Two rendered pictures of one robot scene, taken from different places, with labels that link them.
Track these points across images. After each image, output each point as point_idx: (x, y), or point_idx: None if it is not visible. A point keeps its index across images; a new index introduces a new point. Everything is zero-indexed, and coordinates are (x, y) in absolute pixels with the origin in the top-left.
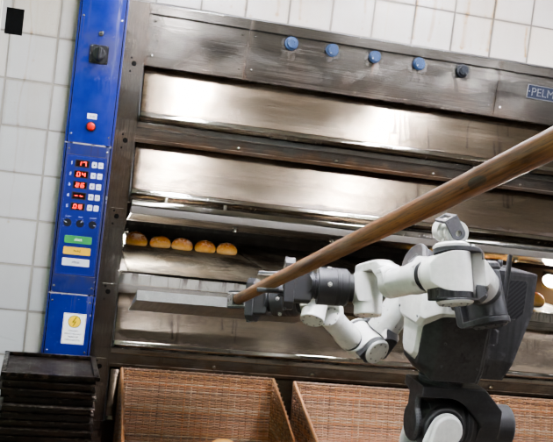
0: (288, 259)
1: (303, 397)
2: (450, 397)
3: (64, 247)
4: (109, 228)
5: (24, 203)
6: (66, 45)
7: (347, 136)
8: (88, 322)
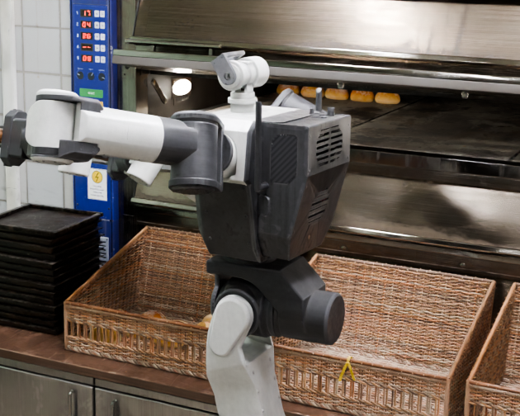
0: (10, 111)
1: (325, 273)
2: (238, 276)
3: None
4: (122, 79)
5: (48, 58)
6: None
7: None
8: (108, 177)
